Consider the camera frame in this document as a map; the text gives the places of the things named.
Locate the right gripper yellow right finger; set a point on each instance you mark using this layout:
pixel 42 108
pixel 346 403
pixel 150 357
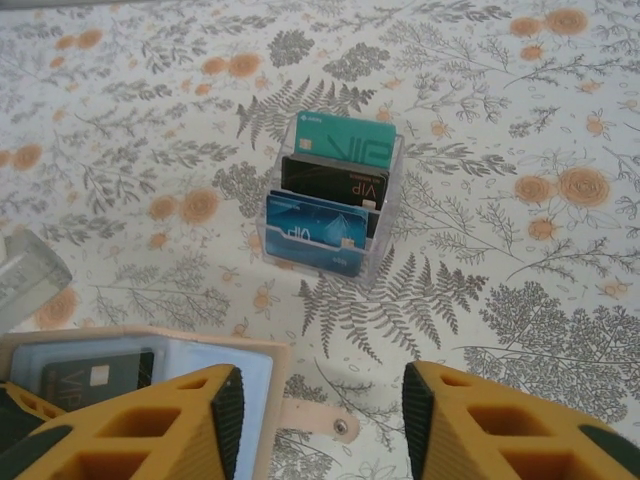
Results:
pixel 500 440

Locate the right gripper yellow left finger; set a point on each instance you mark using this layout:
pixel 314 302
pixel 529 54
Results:
pixel 125 440

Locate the black VIP card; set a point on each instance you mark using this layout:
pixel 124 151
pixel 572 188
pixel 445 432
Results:
pixel 320 180
pixel 115 375

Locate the blue card box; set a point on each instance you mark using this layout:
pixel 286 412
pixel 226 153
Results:
pixel 380 250

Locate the blue VIP card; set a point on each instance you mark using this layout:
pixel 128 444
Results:
pixel 310 225

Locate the teal VIP card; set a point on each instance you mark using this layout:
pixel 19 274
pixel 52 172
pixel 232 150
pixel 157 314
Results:
pixel 345 140

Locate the clear plastic object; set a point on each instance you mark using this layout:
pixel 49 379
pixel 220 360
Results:
pixel 25 280

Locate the floral patterned table mat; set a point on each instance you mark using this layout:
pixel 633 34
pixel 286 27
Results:
pixel 500 150

